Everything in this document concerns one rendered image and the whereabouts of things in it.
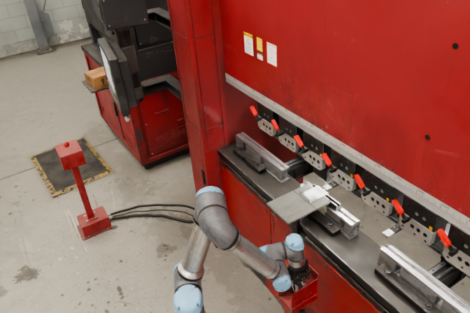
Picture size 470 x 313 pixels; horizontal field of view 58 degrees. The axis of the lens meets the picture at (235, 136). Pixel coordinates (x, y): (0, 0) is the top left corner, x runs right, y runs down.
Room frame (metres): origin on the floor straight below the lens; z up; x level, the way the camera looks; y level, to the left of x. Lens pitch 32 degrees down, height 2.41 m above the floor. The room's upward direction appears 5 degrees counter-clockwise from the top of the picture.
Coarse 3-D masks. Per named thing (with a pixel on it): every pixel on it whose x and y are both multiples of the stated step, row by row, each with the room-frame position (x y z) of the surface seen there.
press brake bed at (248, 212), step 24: (240, 192) 2.13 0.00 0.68; (240, 216) 2.16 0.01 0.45; (264, 216) 1.89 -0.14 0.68; (264, 240) 1.90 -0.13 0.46; (312, 240) 1.53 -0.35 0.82; (312, 264) 1.51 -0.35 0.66; (336, 264) 1.37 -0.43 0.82; (336, 288) 1.35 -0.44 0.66; (360, 288) 1.23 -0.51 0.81; (312, 312) 1.52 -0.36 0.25; (336, 312) 1.34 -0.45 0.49; (360, 312) 1.22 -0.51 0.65; (384, 312) 1.11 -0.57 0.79
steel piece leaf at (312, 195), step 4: (312, 188) 1.72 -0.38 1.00; (316, 188) 1.72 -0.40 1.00; (304, 192) 1.69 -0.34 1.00; (308, 192) 1.69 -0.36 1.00; (312, 192) 1.69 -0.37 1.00; (316, 192) 1.68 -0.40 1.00; (320, 192) 1.68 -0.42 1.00; (304, 196) 1.64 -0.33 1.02; (308, 196) 1.66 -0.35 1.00; (312, 196) 1.65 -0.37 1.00; (316, 196) 1.65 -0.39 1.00; (320, 196) 1.65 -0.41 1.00; (308, 200) 1.61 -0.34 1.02; (312, 200) 1.63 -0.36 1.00; (316, 200) 1.63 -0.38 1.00
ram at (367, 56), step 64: (256, 0) 2.08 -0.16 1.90; (320, 0) 1.68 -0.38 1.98; (384, 0) 1.41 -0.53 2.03; (448, 0) 1.21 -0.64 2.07; (256, 64) 2.10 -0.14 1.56; (320, 64) 1.67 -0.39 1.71; (384, 64) 1.38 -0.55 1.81; (448, 64) 1.17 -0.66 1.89; (320, 128) 1.65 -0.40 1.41; (384, 128) 1.35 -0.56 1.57; (448, 128) 1.13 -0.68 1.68; (448, 192) 1.09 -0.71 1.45
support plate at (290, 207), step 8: (280, 200) 1.65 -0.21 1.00; (288, 200) 1.64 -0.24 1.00; (296, 200) 1.64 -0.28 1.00; (304, 200) 1.63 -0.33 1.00; (320, 200) 1.62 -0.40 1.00; (272, 208) 1.59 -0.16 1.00; (280, 208) 1.59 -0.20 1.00; (288, 208) 1.58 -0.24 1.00; (296, 208) 1.58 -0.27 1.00; (304, 208) 1.57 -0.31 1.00; (312, 208) 1.57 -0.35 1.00; (280, 216) 1.53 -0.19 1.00; (288, 216) 1.53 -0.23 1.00; (296, 216) 1.52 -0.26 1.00; (304, 216) 1.52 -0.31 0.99; (288, 224) 1.48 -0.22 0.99
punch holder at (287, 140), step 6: (282, 120) 1.91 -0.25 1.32; (282, 126) 1.91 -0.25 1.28; (288, 126) 1.86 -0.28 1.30; (294, 126) 1.81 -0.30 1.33; (288, 132) 1.86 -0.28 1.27; (294, 132) 1.81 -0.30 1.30; (300, 132) 1.81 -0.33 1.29; (282, 138) 1.90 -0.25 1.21; (288, 138) 1.85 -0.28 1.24; (288, 144) 1.85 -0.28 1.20; (294, 144) 1.81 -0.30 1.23; (294, 150) 1.81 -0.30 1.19; (300, 150) 1.82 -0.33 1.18
